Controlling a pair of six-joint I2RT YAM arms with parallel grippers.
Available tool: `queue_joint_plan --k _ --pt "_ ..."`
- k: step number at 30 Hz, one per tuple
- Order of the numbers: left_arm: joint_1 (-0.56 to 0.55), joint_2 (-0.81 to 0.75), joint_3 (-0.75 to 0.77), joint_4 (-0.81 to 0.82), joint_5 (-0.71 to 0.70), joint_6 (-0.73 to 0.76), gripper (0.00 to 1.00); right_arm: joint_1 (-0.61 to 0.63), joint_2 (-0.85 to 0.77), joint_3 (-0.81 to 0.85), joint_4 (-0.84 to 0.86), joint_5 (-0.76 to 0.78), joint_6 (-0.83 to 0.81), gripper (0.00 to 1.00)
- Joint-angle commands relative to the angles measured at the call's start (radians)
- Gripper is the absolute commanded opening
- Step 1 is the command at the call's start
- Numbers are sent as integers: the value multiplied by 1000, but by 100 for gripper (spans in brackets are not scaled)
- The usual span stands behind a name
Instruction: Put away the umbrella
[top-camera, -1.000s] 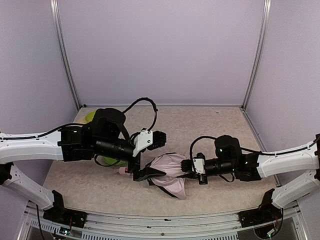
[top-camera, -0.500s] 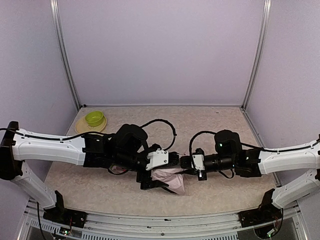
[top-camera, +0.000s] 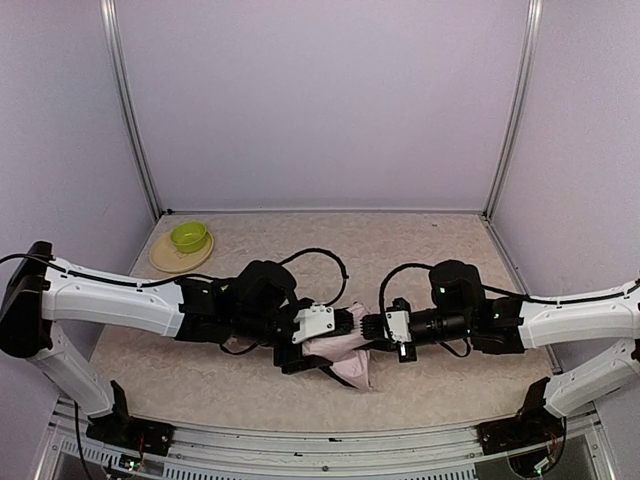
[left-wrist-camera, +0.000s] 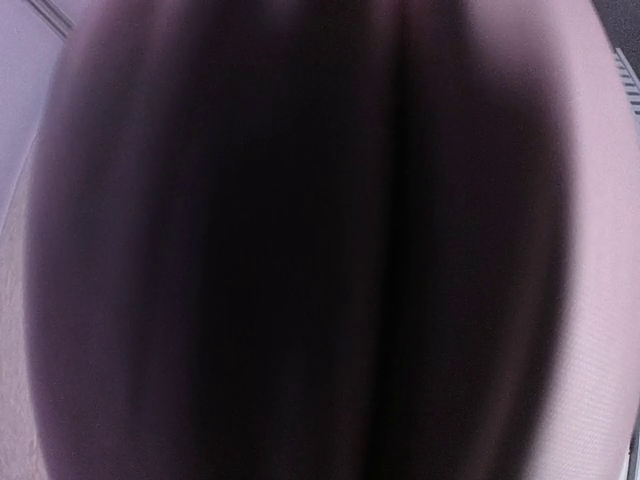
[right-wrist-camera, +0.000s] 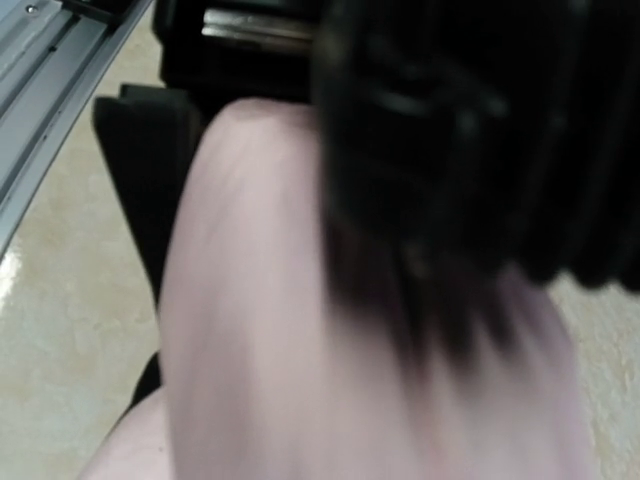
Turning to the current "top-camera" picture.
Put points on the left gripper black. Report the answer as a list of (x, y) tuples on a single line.
[(289, 357)]

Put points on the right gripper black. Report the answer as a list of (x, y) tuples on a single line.
[(375, 326)]

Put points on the pink and black umbrella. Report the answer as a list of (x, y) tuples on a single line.
[(348, 354)]

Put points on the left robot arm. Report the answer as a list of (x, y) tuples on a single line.
[(260, 304)]

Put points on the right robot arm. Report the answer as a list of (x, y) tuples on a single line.
[(513, 323)]

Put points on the green bowl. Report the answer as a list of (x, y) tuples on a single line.
[(189, 237)]

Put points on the beige plate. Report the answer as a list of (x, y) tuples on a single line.
[(165, 257)]

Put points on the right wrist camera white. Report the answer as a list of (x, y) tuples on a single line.
[(392, 326)]

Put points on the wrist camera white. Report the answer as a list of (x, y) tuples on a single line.
[(320, 321), (392, 326)]

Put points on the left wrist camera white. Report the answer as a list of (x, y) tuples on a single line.
[(320, 321)]

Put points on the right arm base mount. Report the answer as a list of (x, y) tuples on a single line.
[(513, 433)]

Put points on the front aluminium rail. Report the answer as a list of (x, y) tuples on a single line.
[(197, 452)]

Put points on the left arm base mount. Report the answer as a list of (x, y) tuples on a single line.
[(140, 435)]

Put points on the right aluminium corner post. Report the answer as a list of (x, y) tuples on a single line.
[(524, 71)]

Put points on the aluminium corner post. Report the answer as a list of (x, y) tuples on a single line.
[(110, 23), (524, 71)]

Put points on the left aluminium corner post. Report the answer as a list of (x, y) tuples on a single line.
[(110, 23)]

